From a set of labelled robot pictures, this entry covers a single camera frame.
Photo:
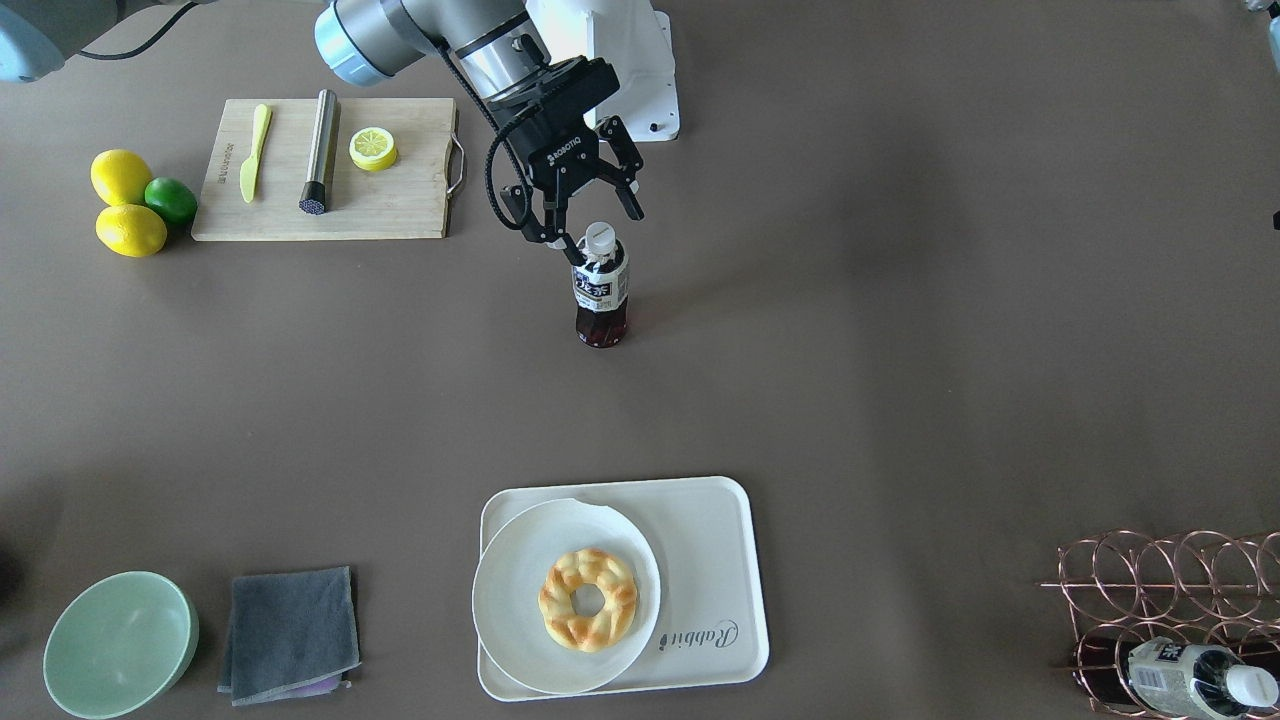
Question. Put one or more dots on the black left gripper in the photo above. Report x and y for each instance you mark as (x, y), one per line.
(562, 160)

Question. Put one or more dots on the brown tea bottle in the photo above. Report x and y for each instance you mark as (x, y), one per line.
(600, 287)

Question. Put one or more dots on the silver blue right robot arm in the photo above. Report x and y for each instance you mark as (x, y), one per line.
(38, 36)

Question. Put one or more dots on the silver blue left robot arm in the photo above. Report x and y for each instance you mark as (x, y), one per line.
(489, 46)

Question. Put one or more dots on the white serving tray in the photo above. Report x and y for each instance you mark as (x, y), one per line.
(710, 627)

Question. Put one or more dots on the tea bottle in rack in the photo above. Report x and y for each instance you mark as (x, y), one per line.
(1177, 679)

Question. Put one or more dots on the wooden cutting board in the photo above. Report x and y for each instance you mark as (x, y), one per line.
(408, 201)

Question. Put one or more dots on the half lemon slice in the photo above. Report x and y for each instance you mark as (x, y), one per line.
(373, 149)

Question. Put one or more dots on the steel muddler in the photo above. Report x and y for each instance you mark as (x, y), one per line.
(314, 196)

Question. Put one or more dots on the yellow plastic knife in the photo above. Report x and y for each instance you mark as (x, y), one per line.
(249, 171)

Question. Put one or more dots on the white round plate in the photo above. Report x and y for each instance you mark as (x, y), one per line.
(566, 596)

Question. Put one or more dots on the green lime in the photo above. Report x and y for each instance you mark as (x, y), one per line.
(173, 200)

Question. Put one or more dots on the yellow lemon front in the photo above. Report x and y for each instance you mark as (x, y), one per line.
(131, 230)

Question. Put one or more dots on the yellow lemon near lime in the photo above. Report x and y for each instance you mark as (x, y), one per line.
(120, 177)

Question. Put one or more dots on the grey folded cloth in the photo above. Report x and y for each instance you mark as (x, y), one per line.
(290, 635)

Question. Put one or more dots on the mint green bowl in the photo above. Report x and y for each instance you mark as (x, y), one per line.
(119, 645)

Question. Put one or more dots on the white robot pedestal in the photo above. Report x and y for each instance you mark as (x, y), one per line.
(636, 41)

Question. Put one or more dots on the copper wire bottle rack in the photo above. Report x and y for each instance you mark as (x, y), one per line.
(1196, 587)

